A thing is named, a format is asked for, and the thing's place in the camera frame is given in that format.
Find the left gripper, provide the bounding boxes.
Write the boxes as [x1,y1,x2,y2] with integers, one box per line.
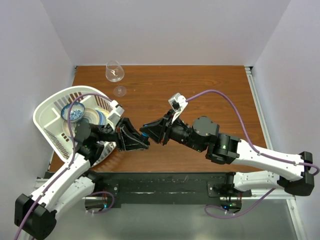
[96,115,150,151]

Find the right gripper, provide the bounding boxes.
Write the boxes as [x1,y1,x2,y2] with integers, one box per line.
[137,111,202,154]

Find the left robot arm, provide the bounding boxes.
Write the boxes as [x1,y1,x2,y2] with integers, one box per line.
[14,117,150,240]

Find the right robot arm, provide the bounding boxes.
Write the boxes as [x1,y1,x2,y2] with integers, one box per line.
[140,110,315,197]

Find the stacked plates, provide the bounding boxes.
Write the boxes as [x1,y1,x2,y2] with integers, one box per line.
[71,108,110,136]

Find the blue patterned bowl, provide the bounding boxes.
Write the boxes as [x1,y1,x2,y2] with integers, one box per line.
[60,102,85,123]

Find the clear wine glass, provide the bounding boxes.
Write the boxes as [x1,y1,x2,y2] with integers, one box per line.
[105,60,127,97]

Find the white plastic basket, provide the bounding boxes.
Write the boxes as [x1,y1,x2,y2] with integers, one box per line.
[33,85,112,162]

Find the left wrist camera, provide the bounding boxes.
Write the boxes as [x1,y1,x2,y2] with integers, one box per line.
[106,100,125,130]

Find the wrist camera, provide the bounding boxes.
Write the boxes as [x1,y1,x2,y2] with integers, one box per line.
[168,93,188,123]
[106,100,125,130]

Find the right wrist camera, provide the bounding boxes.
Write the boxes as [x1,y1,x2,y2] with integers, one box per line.
[168,93,188,123]

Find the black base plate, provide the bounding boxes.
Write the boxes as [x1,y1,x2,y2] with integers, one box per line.
[84,171,252,213]

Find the aluminium frame rail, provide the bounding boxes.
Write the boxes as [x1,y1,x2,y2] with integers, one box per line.
[32,65,307,240]

